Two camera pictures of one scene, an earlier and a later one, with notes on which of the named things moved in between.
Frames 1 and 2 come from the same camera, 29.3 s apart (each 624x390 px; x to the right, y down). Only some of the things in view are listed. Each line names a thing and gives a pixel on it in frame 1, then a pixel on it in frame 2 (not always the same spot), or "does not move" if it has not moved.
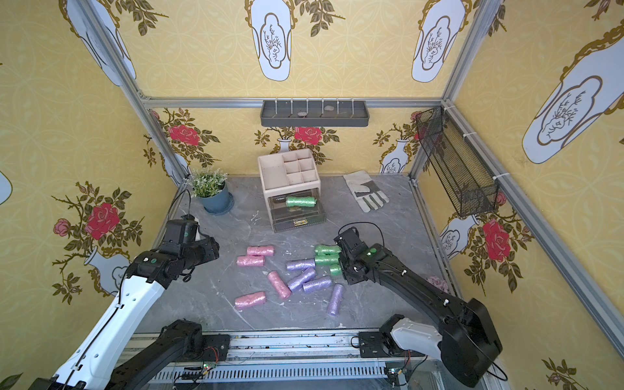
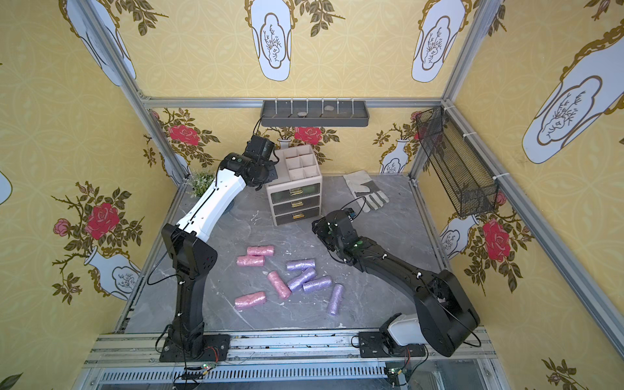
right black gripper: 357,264 to 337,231
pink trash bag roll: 248,261 does not move
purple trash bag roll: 297,282 does not move
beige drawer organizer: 292,174 does not move
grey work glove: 366,191 does not move
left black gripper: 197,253 to 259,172
